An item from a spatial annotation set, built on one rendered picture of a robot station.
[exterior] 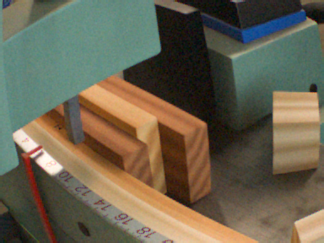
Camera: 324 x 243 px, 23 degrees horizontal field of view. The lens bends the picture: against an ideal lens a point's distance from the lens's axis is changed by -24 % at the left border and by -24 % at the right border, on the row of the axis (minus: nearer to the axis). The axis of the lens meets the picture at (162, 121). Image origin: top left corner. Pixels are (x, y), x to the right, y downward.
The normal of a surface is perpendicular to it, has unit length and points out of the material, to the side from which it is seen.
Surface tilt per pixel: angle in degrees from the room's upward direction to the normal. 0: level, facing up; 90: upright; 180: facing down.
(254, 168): 0
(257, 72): 90
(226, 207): 0
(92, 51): 90
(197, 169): 90
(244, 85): 90
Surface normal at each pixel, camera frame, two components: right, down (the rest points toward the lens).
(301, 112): -0.11, -0.85
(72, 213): -0.77, 0.40
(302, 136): -0.12, 0.52
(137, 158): 0.62, 0.34
